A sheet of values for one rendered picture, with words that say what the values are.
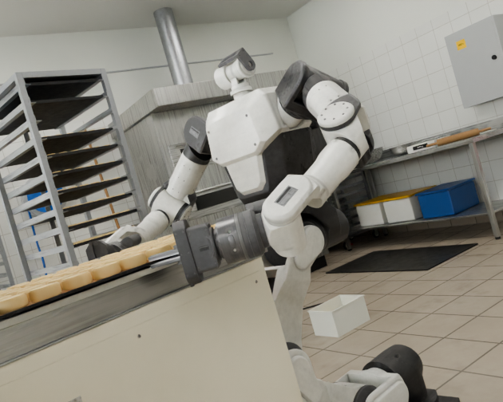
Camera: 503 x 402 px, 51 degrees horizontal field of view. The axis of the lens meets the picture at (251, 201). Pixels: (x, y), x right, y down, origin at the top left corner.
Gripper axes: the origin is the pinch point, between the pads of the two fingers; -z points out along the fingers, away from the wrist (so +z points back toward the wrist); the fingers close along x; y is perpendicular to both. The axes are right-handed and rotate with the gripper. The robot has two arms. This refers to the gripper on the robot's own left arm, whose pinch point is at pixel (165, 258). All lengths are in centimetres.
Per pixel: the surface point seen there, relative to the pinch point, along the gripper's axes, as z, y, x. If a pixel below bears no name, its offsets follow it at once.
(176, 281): -0.4, -5.3, -5.4
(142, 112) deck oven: -67, -363, 100
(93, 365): -14.5, 10.5, -13.2
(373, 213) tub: 120, -470, -52
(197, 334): 0.7, -4.9, -16.5
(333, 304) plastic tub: 40, -241, -77
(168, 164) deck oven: -57, -359, 50
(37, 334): -20.0, 14.6, -5.0
